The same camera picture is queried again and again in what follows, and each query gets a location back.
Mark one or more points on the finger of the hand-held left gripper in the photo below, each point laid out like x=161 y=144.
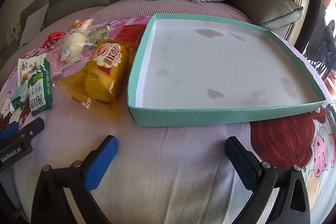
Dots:
x=9 y=129
x=31 y=128

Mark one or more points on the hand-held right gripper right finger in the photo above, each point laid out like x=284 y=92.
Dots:
x=240 y=161

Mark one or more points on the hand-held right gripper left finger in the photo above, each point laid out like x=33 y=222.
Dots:
x=103 y=158

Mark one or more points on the green foil packet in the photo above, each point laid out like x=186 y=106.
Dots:
x=19 y=96

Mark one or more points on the green white biscuit packet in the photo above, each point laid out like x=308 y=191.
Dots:
x=39 y=90

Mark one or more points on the white cream snack packet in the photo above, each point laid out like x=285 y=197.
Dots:
x=27 y=66

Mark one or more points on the yellow soft bread packet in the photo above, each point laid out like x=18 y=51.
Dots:
x=102 y=74

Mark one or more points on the small red candy packet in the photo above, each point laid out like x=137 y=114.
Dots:
x=51 y=40

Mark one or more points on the clear packet with round bun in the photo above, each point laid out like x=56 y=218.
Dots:
x=73 y=43

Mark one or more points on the teal shallow cardboard box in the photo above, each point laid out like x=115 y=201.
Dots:
x=223 y=64

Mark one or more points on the red gold-patterned packet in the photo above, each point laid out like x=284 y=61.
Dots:
x=130 y=33

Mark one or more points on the printed pink blanket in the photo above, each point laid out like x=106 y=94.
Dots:
x=170 y=161

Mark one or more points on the white pillow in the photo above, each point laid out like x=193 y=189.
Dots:
x=34 y=26

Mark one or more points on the cream yellow cake packet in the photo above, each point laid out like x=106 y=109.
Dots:
x=81 y=25

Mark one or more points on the clear green-edged round biscuit packet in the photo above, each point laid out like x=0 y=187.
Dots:
x=99 y=33

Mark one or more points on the dark metal rack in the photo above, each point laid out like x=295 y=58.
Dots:
x=323 y=48

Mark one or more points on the pink textured cover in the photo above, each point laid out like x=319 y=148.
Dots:
x=183 y=7

